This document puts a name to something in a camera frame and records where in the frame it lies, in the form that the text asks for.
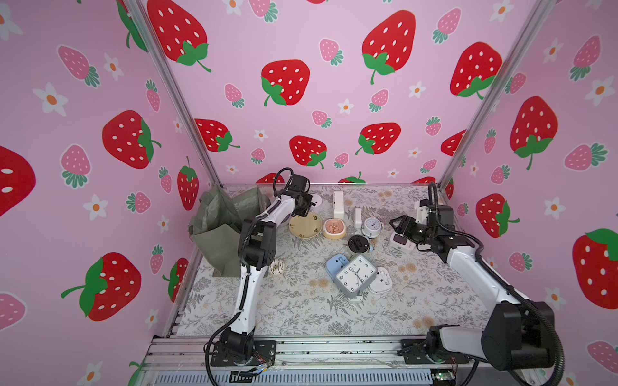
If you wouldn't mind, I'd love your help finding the white round alarm clock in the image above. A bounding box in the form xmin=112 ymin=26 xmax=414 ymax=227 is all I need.
xmin=361 ymin=216 xmax=383 ymax=239

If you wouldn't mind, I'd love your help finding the small white rectangular clock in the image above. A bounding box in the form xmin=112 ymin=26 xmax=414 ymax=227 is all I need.
xmin=354 ymin=207 xmax=363 ymax=229

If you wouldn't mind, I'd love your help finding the grey square analog clock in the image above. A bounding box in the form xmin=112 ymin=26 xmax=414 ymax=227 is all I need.
xmin=334 ymin=255 xmax=378 ymax=299

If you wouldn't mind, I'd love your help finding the small black round clock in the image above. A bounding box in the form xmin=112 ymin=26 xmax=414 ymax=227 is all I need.
xmin=348 ymin=235 xmax=371 ymax=254

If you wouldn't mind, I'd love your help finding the white digital clock right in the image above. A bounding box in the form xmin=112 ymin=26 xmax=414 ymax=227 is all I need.
xmin=389 ymin=233 xmax=416 ymax=253

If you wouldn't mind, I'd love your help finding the light blue alarm clock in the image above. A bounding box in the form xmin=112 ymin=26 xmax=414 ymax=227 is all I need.
xmin=325 ymin=254 xmax=349 ymax=281

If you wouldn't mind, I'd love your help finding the peach round alarm clock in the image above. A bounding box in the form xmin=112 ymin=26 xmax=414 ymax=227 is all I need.
xmin=323 ymin=218 xmax=347 ymax=241

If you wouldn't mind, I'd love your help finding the yellow ceramic plate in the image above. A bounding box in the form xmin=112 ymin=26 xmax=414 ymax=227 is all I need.
xmin=288 ymin=212 xmax=323 ymax=240

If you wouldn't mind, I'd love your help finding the aluminium frame rail front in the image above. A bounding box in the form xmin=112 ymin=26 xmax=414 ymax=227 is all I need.
xmin=142 ymin=335 xmax=474 ymax=372

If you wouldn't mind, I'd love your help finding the beige striped small ball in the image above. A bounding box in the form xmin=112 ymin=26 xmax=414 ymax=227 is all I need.
xmin=270 ymin=259 xmax=286 ymax=275

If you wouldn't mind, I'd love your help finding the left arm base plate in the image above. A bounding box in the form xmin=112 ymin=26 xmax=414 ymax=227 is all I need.
xmin=209 ymin=340 xmax=277 ymax=367

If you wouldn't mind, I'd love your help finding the tall white rectangular clock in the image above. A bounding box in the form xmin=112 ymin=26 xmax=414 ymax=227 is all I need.
xmin=333 ymin=191 xmax=344 ymax=220

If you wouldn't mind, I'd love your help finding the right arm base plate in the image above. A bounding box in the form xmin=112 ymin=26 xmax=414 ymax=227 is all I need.
xmin=397 ymin=338 xmax=471 ymax=365

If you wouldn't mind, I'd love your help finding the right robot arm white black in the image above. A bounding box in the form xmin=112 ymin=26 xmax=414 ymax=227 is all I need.
xmin=389 ymin=183 xmax=566 ymax=385

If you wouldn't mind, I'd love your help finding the white pink alarm clock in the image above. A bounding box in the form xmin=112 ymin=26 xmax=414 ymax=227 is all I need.
xmin=369 ymin=267 xmax=393 ymax=295

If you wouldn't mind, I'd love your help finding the olive green canvas bag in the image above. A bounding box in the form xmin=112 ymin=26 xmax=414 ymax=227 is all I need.
xmin=188 ymin=186 xmax=270 ymax=278

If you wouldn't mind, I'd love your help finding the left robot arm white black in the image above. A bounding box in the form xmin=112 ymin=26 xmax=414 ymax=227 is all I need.
xmin=213 ymin=167 xmax=313 ymax=361

